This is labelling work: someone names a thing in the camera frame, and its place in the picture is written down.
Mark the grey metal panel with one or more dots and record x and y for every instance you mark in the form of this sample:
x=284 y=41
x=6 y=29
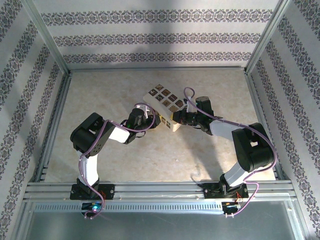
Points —
x=160 y=227

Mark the wide aluminium mounting rail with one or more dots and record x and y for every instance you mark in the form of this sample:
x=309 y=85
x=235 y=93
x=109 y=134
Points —
x=160 y=190

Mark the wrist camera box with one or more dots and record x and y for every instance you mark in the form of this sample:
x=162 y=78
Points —
x=144 y=108
x=188 y=106

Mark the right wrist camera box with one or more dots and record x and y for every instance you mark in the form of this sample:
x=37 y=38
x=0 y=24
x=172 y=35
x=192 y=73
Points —
x=188 y=106

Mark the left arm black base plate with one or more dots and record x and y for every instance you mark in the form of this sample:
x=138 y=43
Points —
x=110 y=191

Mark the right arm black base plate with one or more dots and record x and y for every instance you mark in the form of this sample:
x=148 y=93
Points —
x=211 y=191

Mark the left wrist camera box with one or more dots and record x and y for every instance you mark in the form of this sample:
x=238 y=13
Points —
x=144 y=108

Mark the white box with picture tiles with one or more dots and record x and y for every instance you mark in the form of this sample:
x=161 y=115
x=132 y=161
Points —
x=162 y=97

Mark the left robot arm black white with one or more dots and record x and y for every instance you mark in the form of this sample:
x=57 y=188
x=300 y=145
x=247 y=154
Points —
x=87 y=132

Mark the aluminium frame rail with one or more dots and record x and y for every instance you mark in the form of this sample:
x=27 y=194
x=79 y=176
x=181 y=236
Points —
x=157 y=69
x=253 y=100
x=63 y=95

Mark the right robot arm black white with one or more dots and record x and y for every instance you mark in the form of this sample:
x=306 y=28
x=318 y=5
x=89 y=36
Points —
x=250 y=150

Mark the aluminium frame post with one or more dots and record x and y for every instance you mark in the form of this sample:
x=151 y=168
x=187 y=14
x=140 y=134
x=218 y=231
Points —
x=267 y=35
x=47 y=35

